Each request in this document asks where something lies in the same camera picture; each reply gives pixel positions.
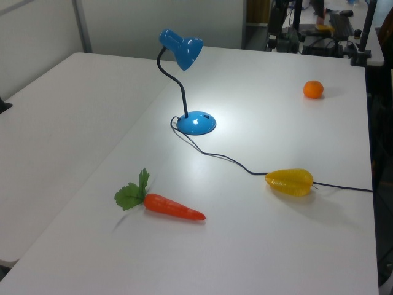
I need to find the black camera on mount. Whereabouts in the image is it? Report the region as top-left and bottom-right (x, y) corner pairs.
(266, 6), (285, 52)

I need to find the person leg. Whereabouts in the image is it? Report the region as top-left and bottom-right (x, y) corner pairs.
(309, 0), (328, 25)

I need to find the black stand pole with clamp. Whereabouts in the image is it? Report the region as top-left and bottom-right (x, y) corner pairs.
(351, 0), (378, 67)

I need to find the black equipment with cables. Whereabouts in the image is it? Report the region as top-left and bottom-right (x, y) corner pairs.
(302, 35), (344, 58)

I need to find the small black table clamp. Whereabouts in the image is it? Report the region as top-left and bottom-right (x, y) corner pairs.
(0, 96), (14, 114)

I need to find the yellow toy star fruit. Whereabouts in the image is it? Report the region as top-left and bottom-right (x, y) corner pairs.
(264, 168), (319, 197)

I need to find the thin black upright pole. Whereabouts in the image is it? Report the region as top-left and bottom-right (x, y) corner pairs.
(291, 0), (303, 31)

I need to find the orange mandarin fruit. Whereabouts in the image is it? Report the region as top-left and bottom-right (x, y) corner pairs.
(303, 80), (325, 100)

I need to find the black lamp power cable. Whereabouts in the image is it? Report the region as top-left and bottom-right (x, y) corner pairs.
(170, 115), (374, 193)

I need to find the orange toy carrot with leaves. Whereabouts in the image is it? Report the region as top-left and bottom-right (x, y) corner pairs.
(114, 167), (206, 221)

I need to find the blue gooseneck desk lamp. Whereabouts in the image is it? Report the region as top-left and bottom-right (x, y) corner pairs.
(158, 28), (217, 136)

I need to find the black computer keyboard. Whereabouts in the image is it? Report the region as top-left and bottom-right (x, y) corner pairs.
(329, 12), (356, 37)

